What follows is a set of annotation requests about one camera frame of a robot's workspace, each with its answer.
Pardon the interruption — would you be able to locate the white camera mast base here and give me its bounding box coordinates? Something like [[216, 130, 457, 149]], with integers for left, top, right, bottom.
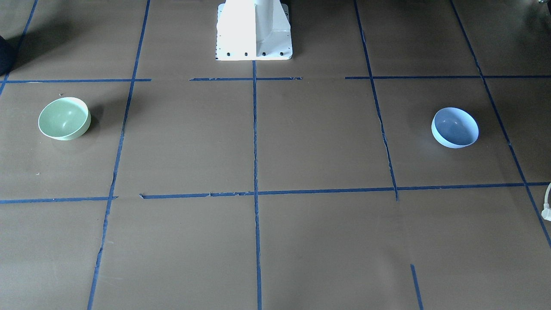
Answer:
[[215, 0, 293, 61]]

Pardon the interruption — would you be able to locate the white power plug cable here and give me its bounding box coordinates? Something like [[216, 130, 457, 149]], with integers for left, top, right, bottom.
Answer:
[[542, 183, 551, 222]]

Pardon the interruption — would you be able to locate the blue bowl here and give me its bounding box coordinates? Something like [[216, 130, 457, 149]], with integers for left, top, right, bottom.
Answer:
[[431, 107, 480, 149]]

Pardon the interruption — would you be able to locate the green bowl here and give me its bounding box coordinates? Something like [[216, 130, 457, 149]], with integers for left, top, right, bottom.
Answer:
[[38, 97, 91, 141]]

